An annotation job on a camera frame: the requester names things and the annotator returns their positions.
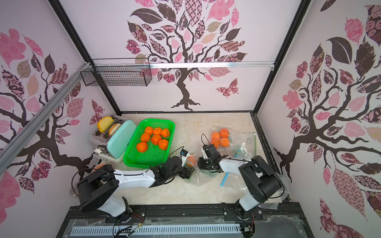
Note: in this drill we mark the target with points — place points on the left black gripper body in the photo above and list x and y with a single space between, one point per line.
181 172

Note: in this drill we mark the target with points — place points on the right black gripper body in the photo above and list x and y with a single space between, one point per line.
205 162

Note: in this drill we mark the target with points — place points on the green zip bag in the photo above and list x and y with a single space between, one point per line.
199 177
239 140

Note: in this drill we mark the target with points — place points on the orange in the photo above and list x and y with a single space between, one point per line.
149 130
142 146
157 131
145 137
165 133
163 144
155 139

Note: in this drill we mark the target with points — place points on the blue zip clear bag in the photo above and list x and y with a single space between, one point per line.
233 177

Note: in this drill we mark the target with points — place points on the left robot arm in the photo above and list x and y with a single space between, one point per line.
98 190

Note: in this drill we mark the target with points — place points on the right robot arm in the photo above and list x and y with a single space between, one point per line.
261 181

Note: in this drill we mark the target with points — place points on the green plastic basket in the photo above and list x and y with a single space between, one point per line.
154 155

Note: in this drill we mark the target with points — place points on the mint green toaster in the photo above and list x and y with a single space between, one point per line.
110 149

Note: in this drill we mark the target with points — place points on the pink ceramic mug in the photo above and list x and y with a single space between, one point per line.
98 167

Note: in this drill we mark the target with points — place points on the orange toast slice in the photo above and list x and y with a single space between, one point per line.
114 128

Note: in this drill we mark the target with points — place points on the yellow bread slice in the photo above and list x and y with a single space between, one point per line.
104 124

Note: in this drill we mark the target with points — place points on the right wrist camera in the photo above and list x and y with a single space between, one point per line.
210 152

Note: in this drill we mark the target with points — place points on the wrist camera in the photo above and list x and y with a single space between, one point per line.
210 152
184 156

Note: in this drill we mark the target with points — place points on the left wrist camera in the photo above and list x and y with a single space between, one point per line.
184 156

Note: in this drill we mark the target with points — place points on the white slotted cable duct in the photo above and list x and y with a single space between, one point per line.
153 230

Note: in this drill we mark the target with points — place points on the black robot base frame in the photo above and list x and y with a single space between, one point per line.
286 221

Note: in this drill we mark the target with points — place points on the black wire wall basket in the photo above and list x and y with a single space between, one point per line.
118 72

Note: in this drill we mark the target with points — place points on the aluminium rail back wall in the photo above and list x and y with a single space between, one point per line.
213 64

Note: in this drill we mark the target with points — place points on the aluminium rail wall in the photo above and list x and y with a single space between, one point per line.
213 64
13 148

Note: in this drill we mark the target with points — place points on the aluminium rail left wall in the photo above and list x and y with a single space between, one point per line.
13 148

